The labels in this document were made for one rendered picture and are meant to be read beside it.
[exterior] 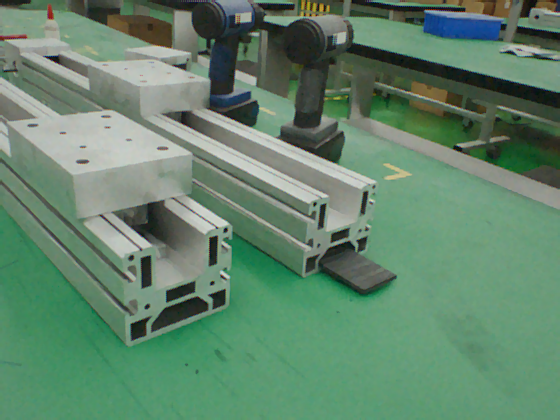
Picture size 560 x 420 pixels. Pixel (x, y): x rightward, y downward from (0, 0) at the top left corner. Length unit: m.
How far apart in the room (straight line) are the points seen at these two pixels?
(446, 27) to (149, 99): 2.20
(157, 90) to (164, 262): 0.33
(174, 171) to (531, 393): 0.35
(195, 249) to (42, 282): 0.16
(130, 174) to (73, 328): 0.14
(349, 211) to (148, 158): 0.22
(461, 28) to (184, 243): 2.49
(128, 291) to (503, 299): 0.36
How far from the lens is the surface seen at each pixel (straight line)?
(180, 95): 0.79
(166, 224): 0.51
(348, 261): 0.59
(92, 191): 0.48
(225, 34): 0.95
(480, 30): 2.94
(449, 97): 4.69
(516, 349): 0.54
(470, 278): 0.63
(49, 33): 1.74
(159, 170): 0.50
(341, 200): 0.60
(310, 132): 0.81
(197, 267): 0.49
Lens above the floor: 1.07
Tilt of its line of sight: 25 degrees down
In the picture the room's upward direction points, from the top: 5 degrees clockwise
